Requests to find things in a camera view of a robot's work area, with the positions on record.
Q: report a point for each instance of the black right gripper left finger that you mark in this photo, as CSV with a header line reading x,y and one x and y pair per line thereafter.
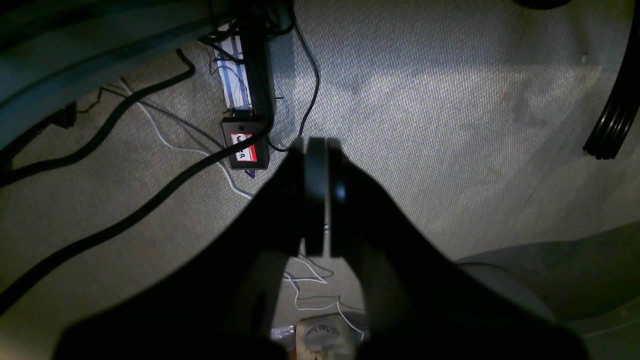
x,y
217,305

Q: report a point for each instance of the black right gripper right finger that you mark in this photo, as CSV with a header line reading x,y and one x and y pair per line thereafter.
x,y
420,305

